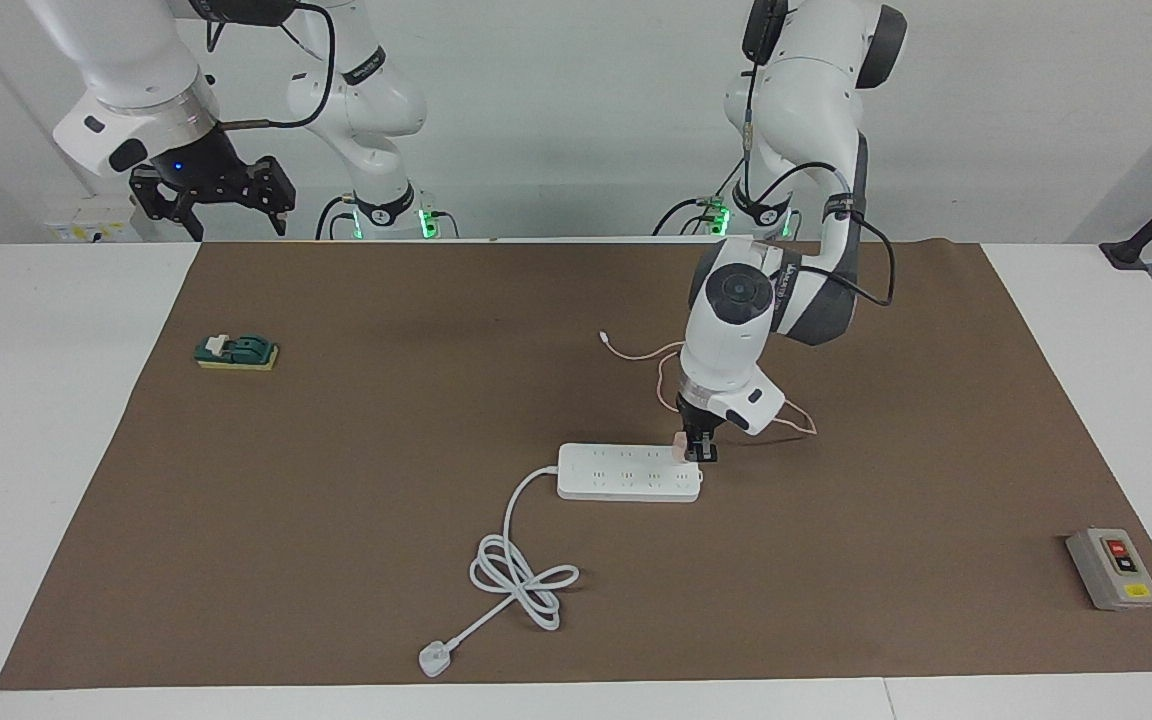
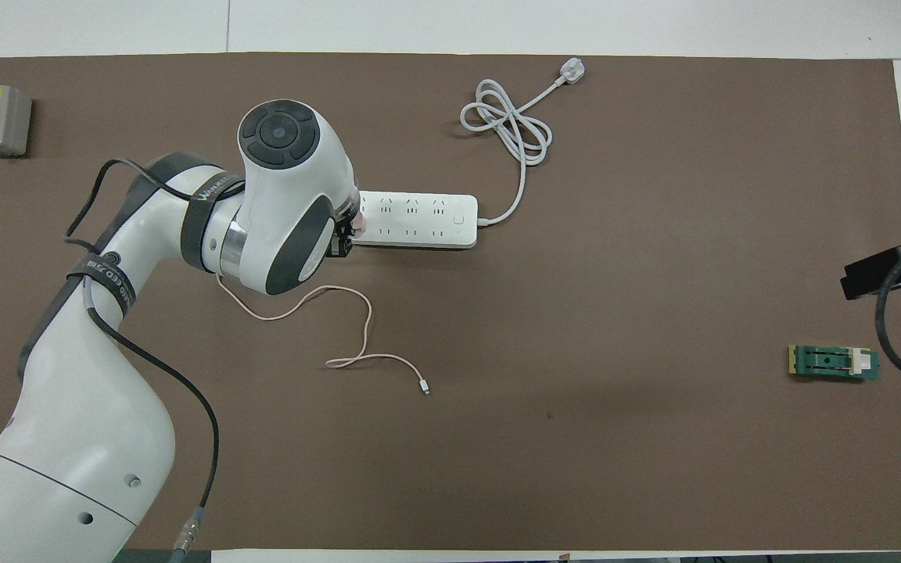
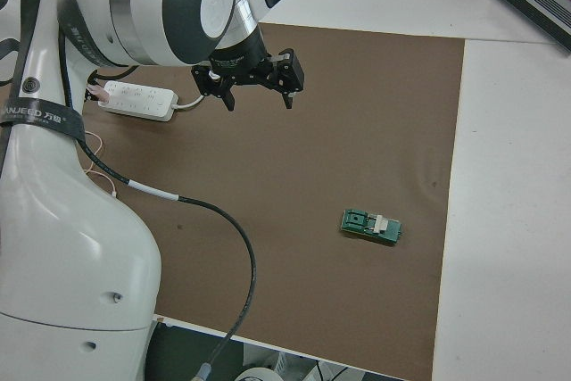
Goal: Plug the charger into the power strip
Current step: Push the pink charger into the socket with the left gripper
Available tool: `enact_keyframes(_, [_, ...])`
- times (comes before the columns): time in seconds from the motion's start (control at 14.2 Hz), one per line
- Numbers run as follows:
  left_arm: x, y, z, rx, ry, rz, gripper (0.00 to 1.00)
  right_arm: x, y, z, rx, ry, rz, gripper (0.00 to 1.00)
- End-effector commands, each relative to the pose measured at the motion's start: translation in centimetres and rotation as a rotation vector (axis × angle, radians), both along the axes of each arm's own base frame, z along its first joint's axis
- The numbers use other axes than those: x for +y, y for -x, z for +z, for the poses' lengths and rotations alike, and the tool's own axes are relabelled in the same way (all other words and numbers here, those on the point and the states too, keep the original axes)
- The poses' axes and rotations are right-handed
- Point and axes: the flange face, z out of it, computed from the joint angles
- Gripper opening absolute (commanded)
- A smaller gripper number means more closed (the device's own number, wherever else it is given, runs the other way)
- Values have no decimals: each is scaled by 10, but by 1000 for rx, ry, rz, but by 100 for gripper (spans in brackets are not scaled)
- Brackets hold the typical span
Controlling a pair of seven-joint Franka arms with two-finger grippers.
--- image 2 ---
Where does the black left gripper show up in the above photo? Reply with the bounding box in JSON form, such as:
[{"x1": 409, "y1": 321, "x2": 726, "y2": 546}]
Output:
[{"x1": 327, "y1": 195, "x2": 363, "y2": 260}]

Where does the pink charging cable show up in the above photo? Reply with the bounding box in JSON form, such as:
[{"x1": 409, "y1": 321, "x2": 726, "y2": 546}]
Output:
[{"x1": 216, "y1": 274, "x2": 432, "y2": 396}]

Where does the white power strip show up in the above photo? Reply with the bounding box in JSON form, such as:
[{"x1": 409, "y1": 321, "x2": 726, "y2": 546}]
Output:
[{"x1": 353, "y1": 190, "x2": 479, "y2": 249}]

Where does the green circuit board module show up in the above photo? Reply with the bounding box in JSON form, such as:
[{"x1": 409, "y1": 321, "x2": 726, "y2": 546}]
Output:
[{"x1": 788, "y1": 344, "x2": 881, "y2": 382}]

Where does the brown table mat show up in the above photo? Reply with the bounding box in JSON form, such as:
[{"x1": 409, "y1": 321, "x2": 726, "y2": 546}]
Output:
[{"x1": 0, "y1": 53, "x2": 901, "y2": 550}]

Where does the white power cord with plug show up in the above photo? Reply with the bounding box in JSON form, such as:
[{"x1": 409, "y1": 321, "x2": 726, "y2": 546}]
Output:
[{"x1": 461, "y1": 61, "x2": 586, "y2": 228}]

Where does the grey on-off switch box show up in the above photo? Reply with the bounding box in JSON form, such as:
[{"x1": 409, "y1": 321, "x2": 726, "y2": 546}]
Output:
[{"x1": 0, "y1": 84, "x2": 33, "y2": 159}]

